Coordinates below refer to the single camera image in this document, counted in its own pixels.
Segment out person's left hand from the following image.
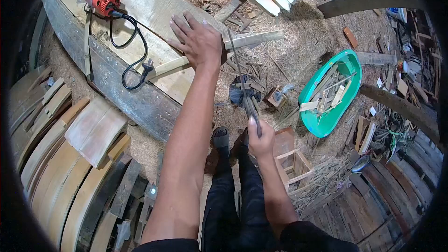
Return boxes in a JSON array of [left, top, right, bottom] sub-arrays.
[[167, 10, 225, 71]]

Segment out person's right hand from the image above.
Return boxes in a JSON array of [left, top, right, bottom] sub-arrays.
[[247, 116, 276, 160]]

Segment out person's left index finger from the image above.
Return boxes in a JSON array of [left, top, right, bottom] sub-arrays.
[[182, 10, 205, 31]]

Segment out person's right fingers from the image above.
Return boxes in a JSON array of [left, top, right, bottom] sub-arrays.
[[258, 123, 276, 150]]

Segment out person's left ring finger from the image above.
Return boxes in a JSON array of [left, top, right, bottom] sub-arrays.
[[169, 25, 187, 45]]

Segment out person's left middle finger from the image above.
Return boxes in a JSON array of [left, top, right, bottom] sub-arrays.
[[170, 15, 192, 40]]

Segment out thin-bladed hand saw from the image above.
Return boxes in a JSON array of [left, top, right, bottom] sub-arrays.
[[227, 29, 263, 138]]

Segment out long pale wooden slat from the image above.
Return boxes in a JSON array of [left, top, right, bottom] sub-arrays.
[[146, 30, 284, 78]]

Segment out small brown wooden box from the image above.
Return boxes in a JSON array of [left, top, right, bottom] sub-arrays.
[[262, 85, 288, 110]]

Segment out open slatted wooden crate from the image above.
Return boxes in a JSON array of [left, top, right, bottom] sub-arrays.
[[274, 148, 316, 194]]

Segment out green plastic basin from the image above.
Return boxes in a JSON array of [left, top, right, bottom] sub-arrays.
[[298, 49, 363, 138]]

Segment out large curved wooden plank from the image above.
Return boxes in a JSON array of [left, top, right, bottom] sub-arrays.
[[42, 0, 242, 144]]

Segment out bundle of thin sticks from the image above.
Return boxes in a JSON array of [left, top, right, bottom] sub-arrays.
[[290, 157, 351, 218]]

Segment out pile of wood offcuts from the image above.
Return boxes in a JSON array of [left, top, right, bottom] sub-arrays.
[[300, 64, 357, 117]]

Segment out person's legs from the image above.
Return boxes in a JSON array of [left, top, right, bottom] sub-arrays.
[[201, 126, 279, 252]]

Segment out person's body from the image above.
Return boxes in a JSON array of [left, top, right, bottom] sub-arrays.
[[132, 154, 359, 252]]

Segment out small reddish wood block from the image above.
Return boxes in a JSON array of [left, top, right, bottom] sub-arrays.
[[343, 26, 359, 49]]

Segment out short grey plank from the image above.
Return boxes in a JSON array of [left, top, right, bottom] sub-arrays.
[[355, 51, 398, 66]]

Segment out dark round log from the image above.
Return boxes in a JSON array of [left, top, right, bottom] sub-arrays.
[[360, 83, 442, 145]]

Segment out stack of curved wooden planks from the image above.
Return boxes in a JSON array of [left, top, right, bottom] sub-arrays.
[[9, 66, 160, 252]]

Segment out black power cable with plug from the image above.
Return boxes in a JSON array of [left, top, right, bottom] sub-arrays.
[[83, 0, 155, 90]]

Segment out heap of scraps and cords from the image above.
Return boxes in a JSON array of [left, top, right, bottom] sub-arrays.
[[346, 108, 418, 163]]

